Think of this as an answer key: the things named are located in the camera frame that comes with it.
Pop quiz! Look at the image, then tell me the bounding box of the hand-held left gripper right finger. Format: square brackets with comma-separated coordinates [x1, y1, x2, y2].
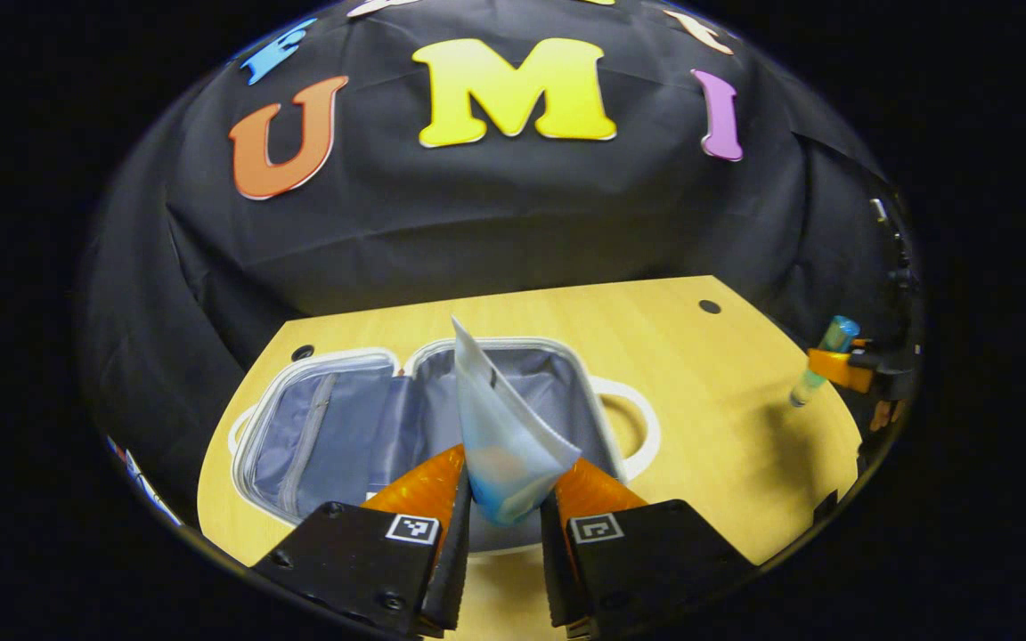
[538, 456, 759, 641]

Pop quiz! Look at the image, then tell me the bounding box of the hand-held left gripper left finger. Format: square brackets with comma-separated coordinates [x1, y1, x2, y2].
[250, 443, 474, 640]

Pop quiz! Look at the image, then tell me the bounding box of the clear bottle with teal cap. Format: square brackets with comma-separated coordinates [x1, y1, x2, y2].
[789, 315, 861, 409]

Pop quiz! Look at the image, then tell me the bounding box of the white and blue cream tube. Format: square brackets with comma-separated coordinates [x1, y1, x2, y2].
[451, 316, 583, 526]

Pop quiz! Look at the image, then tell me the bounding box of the white suitcase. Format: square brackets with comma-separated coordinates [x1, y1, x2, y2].
[228, 337, 662, 557]

